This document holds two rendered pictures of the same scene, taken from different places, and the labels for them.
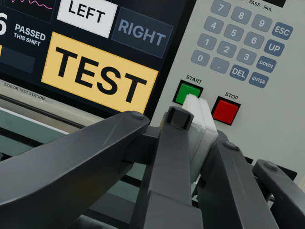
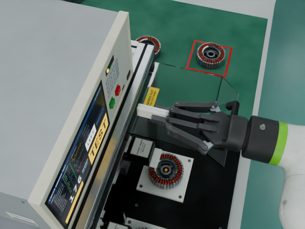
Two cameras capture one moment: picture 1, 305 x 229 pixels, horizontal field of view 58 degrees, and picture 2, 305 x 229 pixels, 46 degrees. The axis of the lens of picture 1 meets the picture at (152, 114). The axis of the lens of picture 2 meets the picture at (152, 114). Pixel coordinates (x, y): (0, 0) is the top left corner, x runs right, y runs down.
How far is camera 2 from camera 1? 0.73 m
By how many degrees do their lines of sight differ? 67
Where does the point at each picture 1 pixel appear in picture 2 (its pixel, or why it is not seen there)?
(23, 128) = (107, 172)
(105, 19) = (94, 130)
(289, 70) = (120, 62)
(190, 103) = (150, 111)
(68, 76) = (95, 151)
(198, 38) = (107, 93)
